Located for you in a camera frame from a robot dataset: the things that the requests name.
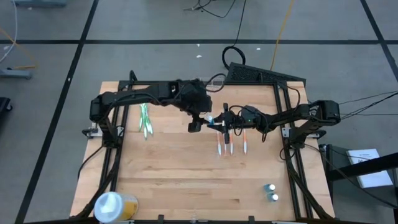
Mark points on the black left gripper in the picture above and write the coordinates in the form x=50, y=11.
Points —
x=195, y=127

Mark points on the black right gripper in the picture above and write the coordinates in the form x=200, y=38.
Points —
x=242, y=119

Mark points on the orange white toothbrush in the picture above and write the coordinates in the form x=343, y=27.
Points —
x=219, y=146
x=225, y=149
x=231, y=146
x=245, y=143

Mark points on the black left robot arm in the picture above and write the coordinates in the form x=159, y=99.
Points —
x=140, y=91

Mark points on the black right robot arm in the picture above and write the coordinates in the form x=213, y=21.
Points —
x=311, y=115

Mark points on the clear acrylic organizer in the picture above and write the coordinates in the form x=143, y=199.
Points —
x=217, y=88

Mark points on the black mesh computer case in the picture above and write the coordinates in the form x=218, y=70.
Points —
x=258, y=74

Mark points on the black side stand beam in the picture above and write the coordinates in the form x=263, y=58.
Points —
x=373, y=163

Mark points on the white paper booklet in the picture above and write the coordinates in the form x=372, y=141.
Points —
x=376, y=181

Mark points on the grey floor stand base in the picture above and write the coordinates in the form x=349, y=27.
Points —
x=15, y=73
x=40, y=3

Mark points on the black caster base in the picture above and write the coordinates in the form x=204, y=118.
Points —
x=4, y=107

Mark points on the black aluminium table frame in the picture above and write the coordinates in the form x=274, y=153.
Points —
x=248, y=83

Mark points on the small black camera bracket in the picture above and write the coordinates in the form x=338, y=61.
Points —
x=251, y=219
x=160, y=218

